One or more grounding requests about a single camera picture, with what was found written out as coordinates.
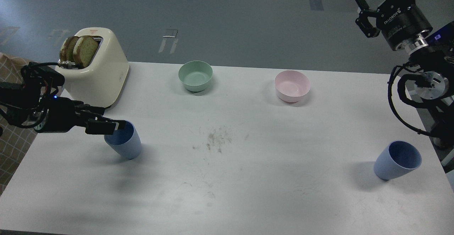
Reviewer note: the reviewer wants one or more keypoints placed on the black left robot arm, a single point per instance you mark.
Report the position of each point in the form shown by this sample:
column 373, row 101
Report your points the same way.
column 34, row 104

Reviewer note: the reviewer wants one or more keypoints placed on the beige checkered cloth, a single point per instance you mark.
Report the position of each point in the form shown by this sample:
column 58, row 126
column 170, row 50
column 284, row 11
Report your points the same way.
column 14, row 141

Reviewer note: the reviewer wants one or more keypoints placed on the toast slice front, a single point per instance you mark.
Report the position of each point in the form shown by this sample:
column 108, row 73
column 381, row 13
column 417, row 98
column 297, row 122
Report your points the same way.
column 84, row 50

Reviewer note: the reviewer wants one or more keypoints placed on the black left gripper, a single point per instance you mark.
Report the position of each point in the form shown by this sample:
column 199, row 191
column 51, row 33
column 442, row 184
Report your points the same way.
column 63, row 114

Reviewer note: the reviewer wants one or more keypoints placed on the pink bowl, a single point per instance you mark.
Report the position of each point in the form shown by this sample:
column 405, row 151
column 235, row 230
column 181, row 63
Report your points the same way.
column 291, row 86

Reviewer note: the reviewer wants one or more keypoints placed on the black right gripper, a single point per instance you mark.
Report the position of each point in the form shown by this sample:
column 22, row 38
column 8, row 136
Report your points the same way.
column 401, row 23

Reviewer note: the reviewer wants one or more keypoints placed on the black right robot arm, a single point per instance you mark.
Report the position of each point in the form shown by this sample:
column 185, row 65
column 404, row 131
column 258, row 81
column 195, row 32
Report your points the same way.
column 429, row 77

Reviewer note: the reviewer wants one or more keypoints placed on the toast slice back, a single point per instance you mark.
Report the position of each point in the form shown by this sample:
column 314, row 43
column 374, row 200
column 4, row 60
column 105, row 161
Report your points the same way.
column 66, row 51

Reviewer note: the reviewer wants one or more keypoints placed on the cream toaster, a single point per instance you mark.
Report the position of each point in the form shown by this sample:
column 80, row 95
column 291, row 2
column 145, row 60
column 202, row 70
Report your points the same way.
column 101, row 82

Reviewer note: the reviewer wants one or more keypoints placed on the toast slice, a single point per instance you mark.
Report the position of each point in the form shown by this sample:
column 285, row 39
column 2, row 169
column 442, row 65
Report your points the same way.
column 84, row 50
column 66, row 51

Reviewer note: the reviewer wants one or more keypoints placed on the blue cup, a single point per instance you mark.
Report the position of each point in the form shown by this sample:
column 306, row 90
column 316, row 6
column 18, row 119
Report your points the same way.
column 126, row 142
column 396, row 160

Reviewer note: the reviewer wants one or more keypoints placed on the green bowl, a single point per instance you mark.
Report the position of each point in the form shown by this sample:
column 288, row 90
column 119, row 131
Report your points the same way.
column 195, row 75

